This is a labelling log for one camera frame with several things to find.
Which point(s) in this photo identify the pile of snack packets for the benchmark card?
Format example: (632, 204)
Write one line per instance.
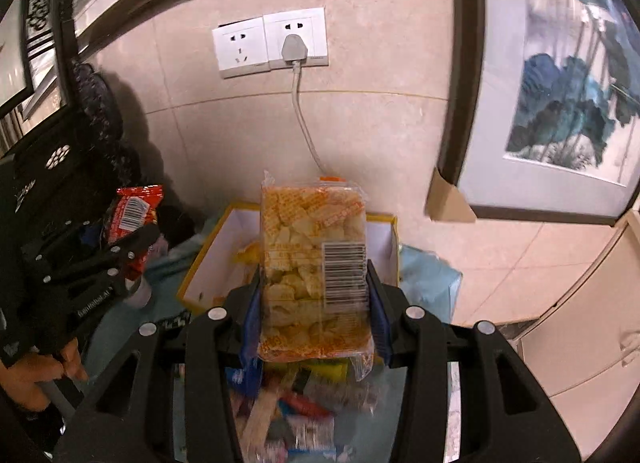
(300, 408)

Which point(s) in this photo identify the person's left hand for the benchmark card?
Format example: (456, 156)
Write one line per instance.
(35, 375)

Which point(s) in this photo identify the grey power plug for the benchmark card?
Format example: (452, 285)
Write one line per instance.
(293, 48)

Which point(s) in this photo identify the framed bird painting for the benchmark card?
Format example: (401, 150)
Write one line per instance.
(10, 53)

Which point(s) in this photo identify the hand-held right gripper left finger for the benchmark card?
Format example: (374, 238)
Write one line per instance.
(250, 328)

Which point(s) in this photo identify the white wall socket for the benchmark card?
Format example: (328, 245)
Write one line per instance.
(245, 50)

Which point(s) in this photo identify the cardboard corner protector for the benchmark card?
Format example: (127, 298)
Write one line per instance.
(447, 198)

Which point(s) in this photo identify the framed lotus painting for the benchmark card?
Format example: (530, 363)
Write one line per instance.
(565, 93)

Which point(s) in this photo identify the red snack packet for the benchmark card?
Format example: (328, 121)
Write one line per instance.
(132, 205)

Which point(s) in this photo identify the blue printed cloth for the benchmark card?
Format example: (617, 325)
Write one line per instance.
(430, 273)

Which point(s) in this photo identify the dark carved wooden furniture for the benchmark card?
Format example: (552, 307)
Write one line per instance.
(90, 158)

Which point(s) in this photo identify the clear cracker packet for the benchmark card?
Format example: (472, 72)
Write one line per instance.
(300, 243)

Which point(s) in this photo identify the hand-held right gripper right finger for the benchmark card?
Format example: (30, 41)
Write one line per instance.
(379, 315)

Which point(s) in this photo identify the yellow cardboard box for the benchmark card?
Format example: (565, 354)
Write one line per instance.
(225, 253)

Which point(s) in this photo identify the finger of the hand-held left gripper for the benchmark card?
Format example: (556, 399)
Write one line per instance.
(137, 245)
(92, 235)

